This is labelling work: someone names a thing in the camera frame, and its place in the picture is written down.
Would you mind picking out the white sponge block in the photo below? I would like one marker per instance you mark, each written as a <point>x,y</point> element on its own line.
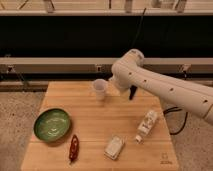
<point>114,147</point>

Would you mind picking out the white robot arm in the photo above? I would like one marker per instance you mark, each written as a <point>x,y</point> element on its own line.
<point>195,98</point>

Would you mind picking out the green ceramic bowl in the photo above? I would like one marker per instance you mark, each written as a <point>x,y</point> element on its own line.
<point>52,124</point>

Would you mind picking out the black smartphone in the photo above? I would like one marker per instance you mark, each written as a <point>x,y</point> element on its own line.
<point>133,90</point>

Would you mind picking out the red chili pepper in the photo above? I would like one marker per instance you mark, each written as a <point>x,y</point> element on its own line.
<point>74,149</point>

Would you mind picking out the grey metal rail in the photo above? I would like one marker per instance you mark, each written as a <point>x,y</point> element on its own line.
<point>101,65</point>

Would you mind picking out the white plastic bottle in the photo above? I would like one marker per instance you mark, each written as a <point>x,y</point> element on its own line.
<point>146,125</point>

